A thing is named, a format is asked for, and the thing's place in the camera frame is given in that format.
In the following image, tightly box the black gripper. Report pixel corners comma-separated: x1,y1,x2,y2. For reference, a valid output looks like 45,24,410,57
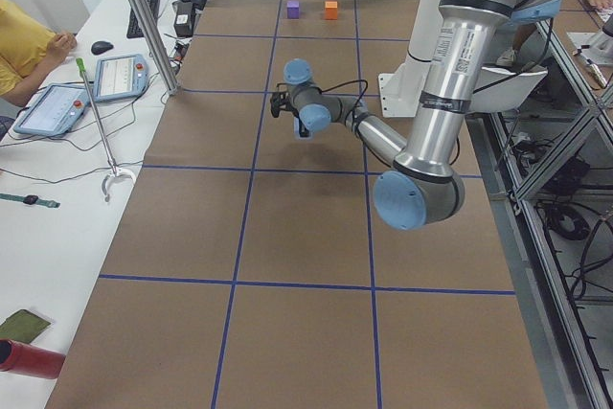
293,116,311,140

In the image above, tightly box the light blue foam block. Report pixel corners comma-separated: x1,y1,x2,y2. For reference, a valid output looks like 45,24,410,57
294,131,312,141

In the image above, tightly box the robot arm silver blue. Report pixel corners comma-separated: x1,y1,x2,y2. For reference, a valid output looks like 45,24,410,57
270,0,561,230

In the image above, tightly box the purple foam block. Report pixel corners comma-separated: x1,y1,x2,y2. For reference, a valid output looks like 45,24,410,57
286,0,301,19

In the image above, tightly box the orange foam block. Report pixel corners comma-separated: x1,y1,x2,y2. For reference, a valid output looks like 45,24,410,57
324,0,339,20

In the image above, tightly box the black power adapter box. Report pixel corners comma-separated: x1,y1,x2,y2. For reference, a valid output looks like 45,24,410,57
173,1,194,37

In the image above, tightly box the reacher grabber tool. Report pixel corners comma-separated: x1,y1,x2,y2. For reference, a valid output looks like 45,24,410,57
76,57,136,202

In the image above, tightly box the far teach pendant tablet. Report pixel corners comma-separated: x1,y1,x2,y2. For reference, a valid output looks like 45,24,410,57
94,54,148,102

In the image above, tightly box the teach pendant tablet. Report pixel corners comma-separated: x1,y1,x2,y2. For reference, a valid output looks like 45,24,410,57
94,54,148,102
13,84,89,136

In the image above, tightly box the white chair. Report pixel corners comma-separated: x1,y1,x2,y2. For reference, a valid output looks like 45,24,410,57
468,65,548,113

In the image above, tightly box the black keyboard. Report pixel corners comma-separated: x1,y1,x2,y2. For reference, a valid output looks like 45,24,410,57
126,0,161,39

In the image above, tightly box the black computer mouse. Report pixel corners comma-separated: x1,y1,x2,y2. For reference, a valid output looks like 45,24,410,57
90,40,114,56

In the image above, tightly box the near teach pendant tablet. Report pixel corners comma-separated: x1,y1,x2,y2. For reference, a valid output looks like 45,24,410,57
13,84,89,136

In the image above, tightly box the person in yellow shirt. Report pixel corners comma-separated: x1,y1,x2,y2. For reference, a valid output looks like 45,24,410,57
1,0,78,107

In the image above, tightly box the green cloth pouch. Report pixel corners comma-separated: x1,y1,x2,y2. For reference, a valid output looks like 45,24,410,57
0,309,51,344

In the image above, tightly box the red cylinder bottle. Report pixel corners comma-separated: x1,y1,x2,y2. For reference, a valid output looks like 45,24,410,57
1,339,65,379

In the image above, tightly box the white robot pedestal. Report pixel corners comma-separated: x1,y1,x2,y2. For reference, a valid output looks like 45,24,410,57
378,0,443,118

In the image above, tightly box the aluminium frame post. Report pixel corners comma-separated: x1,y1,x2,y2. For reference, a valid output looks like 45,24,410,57
128,0,178,96

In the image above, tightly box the green strap smartwatch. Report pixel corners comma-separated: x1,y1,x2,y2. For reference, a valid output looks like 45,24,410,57
0,193,60,209

